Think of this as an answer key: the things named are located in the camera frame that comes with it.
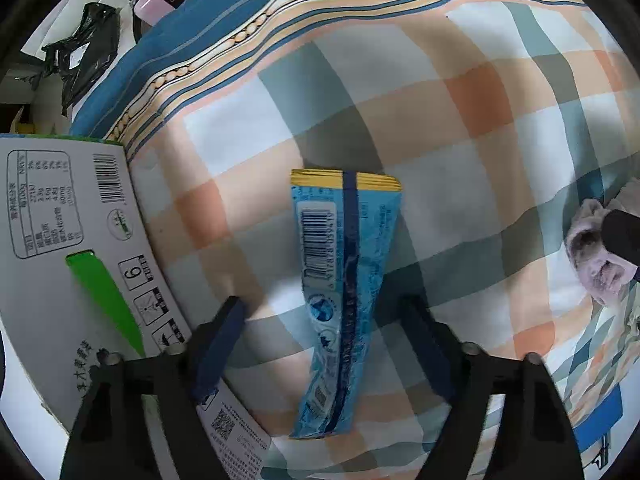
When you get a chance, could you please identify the open cardboard box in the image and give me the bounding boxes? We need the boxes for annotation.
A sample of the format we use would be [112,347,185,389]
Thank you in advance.
[1,134,270,479]

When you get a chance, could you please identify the purple soft cloth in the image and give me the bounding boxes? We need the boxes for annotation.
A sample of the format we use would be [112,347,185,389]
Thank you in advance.
[564,198,638,308]

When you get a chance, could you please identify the plaid checked blanket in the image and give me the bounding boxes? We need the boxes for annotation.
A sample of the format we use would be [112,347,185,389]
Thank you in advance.
[72,0,639,479]

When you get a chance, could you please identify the long blue snack packet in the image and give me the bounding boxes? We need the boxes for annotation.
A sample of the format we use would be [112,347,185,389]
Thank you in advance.
[291,169,402,440]

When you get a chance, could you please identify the black plastic bag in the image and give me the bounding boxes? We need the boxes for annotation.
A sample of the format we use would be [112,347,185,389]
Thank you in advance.
[42,2,119,116]

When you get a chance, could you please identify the white padded chair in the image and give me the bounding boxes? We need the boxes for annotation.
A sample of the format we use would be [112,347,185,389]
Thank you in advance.
[21,0,136,134]

